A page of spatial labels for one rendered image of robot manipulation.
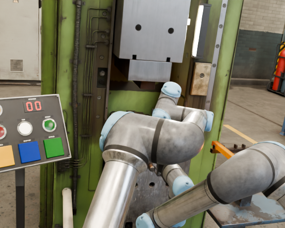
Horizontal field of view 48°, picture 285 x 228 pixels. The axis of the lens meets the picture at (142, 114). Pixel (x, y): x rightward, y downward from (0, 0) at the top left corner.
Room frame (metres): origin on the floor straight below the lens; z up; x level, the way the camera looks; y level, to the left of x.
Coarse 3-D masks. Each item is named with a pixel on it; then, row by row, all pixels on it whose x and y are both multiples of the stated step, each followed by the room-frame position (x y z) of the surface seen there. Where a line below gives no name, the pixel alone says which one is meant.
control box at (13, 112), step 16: (32, 96) 1.27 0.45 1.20; (48, 96) 1.31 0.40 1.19; (0, 112) 1.16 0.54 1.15; (16, 112) 1.20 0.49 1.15; (32, 112) 1.23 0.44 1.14; (48, 112) 1.27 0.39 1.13; (16, 128) 1.16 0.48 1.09; (32, 128) 1.20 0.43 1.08; (64, 128) 1.28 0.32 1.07; (0, 144) 1.10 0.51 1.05; (16, 144) 1.13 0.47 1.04; (64, 144) 1.25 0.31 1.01; (16, 160) 1.10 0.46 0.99; (48, 160) 1.17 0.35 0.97
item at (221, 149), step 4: (212, 144) 1.52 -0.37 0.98; (216, 144) 1.48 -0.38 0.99; (220, 144) 1.49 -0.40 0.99; (216, 148) 1.48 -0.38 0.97; (220, 148) 1.45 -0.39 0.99; (224, 148) 1.44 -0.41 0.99; (224, 152) 1.41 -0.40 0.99; (228, 152) 1.40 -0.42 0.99; (232, 152) 1.40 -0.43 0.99; (228, 156) 1.37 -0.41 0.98
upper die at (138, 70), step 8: (120, 64) 1.65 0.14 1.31; (128, 64) 1.46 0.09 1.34; (136, 64) 1.46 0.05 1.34; (144, 64) 1.47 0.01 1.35; (152, 64) 1.48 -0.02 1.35; (160, 64) 1.49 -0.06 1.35; (168, 64) 1.50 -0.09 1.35; (128, 72) 1.45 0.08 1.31; (136, 72) 1.46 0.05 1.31; (144, 72) 1.47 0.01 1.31; (152, 72) 1.48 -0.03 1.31; (160, 72) 1.49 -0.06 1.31; (168, 72) 1.50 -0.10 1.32; (128, 80) 1.45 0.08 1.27; (136, 80) 1.46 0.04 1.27; (144, 80) 1.47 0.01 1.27; (152, 80) 1.48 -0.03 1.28; (160, 80) 1.49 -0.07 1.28; (168, 80) 1.50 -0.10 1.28
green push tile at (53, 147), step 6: (54, 138) 1.23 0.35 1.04; (60, 138) 1.24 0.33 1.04; (48, 144) 1.20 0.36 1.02; (54, 144) 1.21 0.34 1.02; (60, 144) 1.23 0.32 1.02; (48, 150) 1.19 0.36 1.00; (54, 150) 1.20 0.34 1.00; (60, 150) 1.22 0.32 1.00; (48, 156) 1.18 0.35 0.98; (54, 156) 1.19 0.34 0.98
